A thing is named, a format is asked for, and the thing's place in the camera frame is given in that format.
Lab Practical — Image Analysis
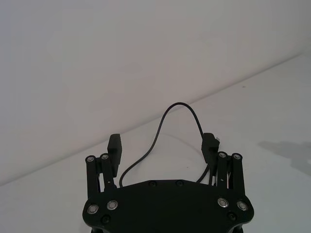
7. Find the thin dark gripper cable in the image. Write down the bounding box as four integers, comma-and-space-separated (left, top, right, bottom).
120, 102, 222, 189

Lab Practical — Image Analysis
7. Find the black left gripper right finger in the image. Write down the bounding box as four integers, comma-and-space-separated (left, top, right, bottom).
201, 133, 244, 192

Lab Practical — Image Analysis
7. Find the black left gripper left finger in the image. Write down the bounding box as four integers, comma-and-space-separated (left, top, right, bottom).
85, 133, 123, 195

